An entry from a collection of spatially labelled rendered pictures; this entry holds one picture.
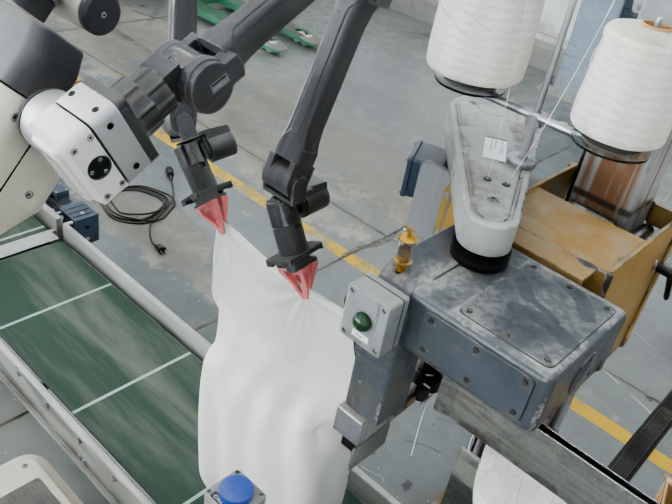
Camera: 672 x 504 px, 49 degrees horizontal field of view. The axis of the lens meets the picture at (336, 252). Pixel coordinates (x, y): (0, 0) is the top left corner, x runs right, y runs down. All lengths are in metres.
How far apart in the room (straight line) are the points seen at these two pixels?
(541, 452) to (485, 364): 0.28
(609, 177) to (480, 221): 0.38
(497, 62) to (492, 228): 0.28
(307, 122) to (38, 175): 0.45
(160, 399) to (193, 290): 1.07
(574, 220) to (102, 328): 1.53
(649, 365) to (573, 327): 2.40
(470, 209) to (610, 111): 0.23
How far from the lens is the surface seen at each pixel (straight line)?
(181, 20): 1.62
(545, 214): 1.32
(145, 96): 1.04
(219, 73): 1.08
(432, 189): 1.45
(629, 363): 3.41
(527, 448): 1.26
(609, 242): 1.31
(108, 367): 2.25
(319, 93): 1.29
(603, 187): 1.40
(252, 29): 1.13
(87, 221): 2.88
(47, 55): 1.12
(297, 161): 1.31
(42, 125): 1.03
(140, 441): 2.06
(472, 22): 1.19
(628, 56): 1.10
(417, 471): 2.60
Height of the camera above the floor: 1.93
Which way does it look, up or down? 33 degrees down
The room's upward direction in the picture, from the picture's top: 11 degrees clockwise
